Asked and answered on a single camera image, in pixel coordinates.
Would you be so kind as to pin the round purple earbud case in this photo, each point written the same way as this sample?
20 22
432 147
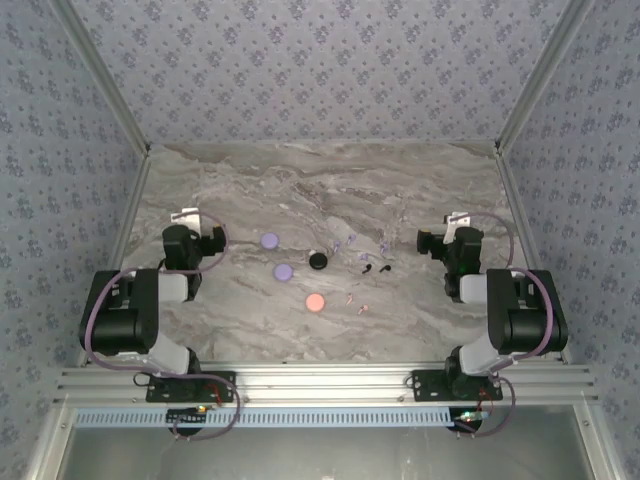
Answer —
283 271
270 240

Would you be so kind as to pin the round black earbud case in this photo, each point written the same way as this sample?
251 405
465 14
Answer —
318 261

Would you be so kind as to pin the round pink earbud case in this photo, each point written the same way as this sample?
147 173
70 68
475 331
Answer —
315 302

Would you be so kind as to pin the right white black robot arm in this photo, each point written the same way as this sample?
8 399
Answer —
525 320

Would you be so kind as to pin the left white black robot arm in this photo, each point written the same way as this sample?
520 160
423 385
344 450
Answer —
120 320

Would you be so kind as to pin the small LED circuit board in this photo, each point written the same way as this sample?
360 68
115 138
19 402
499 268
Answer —
470 416
187 416

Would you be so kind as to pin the grey metal sheet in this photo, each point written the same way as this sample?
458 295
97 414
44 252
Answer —
320 455

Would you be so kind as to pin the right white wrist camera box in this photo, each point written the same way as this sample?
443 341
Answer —
456 225

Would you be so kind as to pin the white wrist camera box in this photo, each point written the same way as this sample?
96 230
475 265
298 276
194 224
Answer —
456 225
185 216

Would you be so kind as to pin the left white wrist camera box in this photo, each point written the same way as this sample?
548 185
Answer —
185 216

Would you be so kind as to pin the aluminium table side rail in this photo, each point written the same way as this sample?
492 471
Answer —
515 200
131 200

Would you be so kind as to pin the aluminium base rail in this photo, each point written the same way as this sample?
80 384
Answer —
320 382

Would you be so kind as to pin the aluminium frame post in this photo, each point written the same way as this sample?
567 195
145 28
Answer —
106 75
538 75

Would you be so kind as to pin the aluminium lower frame rail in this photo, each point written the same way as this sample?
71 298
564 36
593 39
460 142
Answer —
50 450
602 450

